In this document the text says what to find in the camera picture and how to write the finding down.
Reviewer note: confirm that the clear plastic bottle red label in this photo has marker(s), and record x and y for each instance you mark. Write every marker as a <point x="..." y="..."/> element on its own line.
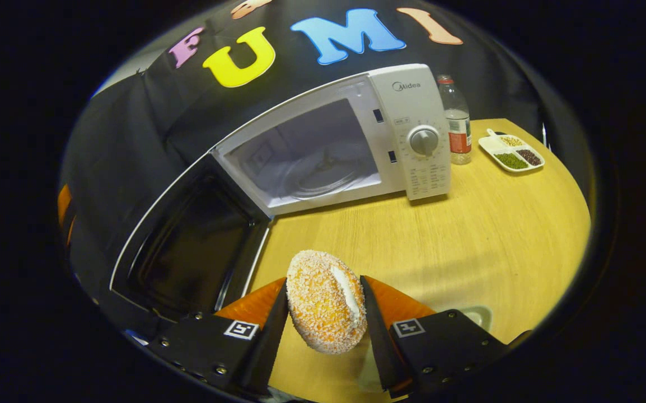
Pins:
<point x="457" y="123"/>

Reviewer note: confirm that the pile of yellow soybeans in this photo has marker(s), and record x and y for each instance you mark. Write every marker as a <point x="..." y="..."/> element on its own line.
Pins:
<point x="512" y="141"/>

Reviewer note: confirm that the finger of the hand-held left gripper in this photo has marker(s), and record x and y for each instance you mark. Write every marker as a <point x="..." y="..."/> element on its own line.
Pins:
<point x="64" y="204"/>

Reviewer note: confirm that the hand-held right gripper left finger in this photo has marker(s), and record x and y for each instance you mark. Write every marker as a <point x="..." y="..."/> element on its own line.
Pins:
<point x="270" y="347"/>

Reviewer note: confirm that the white food tray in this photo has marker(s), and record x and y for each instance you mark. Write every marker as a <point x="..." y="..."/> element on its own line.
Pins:
<point x="477" y="316"/>

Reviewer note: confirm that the white microwave oven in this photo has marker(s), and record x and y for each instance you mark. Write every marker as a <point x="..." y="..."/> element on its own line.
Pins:
<point x="418" y="101"/>

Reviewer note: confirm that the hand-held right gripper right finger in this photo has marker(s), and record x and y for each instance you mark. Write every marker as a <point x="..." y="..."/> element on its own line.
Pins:
<point x="382" y="347"/>

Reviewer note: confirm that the pile of dark red beans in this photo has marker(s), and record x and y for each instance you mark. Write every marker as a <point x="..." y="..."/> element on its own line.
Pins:
<point x="529" y="157"/>

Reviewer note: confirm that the orange sprinkled donut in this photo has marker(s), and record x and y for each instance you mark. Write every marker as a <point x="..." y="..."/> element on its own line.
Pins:
<point x="317" y="302"/>

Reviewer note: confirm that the pile of green mung beans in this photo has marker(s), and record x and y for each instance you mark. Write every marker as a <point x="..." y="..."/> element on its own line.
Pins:
<point x="511" y="161"/>

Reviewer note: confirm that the white divided plate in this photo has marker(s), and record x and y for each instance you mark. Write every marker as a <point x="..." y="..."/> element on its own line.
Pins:
<point x="496" y="146"/>

